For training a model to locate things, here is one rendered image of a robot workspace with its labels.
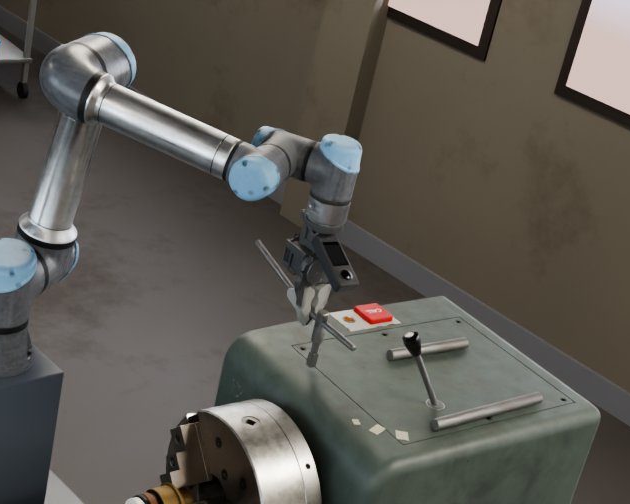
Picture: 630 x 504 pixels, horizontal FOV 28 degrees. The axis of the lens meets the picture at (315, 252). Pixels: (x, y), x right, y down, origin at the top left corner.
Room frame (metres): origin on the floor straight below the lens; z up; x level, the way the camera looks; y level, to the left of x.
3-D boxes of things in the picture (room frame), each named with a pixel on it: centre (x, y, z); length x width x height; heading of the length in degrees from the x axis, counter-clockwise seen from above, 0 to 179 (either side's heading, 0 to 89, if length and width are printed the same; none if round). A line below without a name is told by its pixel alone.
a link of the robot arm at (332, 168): (2.09, 0.00, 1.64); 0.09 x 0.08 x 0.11; 77
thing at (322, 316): (2.05, -0.04, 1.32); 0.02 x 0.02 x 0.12
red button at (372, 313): (2.33, -0.15, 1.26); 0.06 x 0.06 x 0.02; 42
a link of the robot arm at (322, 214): (2.09, 0.00, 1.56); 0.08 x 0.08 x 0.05
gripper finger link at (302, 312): (2.08, 0.01, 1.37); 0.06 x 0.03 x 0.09; 42
